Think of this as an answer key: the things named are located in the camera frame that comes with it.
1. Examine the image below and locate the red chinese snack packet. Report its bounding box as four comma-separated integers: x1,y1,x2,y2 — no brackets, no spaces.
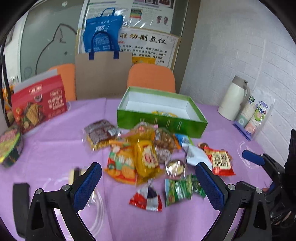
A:
198,143,235,177

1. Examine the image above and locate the brown chocolate wafer pack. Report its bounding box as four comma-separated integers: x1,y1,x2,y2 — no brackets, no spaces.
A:
83,119,121,151

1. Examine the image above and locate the red white snack packet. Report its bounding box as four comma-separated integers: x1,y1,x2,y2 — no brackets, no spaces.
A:
129,184,163,212

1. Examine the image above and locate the paper cup pack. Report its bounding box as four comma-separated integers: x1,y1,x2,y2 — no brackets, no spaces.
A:
233,87,275,141

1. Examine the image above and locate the yellow cake packet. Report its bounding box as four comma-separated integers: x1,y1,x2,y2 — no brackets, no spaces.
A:
68,167,86,185

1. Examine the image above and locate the white thermos jug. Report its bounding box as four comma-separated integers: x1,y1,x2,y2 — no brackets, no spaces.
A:
218,76,250,121

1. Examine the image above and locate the blue green snack packet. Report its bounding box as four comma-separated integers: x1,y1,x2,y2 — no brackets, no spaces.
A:
174,133,193,152

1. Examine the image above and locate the clear pastry packet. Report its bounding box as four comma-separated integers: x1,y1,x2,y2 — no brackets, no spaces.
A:
165,159,186,180

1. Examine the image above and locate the instant noodle bowl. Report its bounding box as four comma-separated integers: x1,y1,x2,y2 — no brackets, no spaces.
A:
1,125,23,168

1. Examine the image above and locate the round red-white candy pack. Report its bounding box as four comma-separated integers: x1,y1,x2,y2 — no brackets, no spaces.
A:
156,146,171,164

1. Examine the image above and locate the orange cracker snack bag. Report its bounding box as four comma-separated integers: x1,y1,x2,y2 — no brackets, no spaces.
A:
104,140,137,185

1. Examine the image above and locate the orange nut snack pack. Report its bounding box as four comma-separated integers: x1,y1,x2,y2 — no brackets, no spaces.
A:
154,128,180,153

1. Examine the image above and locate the green gift box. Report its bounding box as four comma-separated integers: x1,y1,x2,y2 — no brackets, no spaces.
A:
117,86,208,138

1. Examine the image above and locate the yellow corn snack bag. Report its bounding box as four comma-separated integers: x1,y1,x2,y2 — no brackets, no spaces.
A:
134,140,164,185

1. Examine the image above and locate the red cracker box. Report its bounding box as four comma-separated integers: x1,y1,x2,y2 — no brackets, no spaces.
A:
11,69,68,134

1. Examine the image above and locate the yellow transparent snack bag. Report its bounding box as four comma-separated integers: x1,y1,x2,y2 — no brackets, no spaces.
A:
121,122,158,143

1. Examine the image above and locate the right orange chair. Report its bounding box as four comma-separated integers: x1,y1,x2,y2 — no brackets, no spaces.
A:
127,63,176,93

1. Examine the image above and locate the orange chair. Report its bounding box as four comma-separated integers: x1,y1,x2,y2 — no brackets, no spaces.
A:
49,63,76,101
127,63,176,93

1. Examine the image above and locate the left orange chair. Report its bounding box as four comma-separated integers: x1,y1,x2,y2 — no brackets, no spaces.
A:
49,63,76,101

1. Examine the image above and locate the brown cardboard sheet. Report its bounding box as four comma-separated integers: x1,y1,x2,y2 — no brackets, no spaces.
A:
75,51,132,100

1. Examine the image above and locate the white chinese text poster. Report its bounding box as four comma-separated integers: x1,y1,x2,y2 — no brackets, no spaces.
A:
77,27,182,71

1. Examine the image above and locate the blue tote bag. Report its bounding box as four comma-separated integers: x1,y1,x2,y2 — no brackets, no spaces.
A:
83,8,123,60

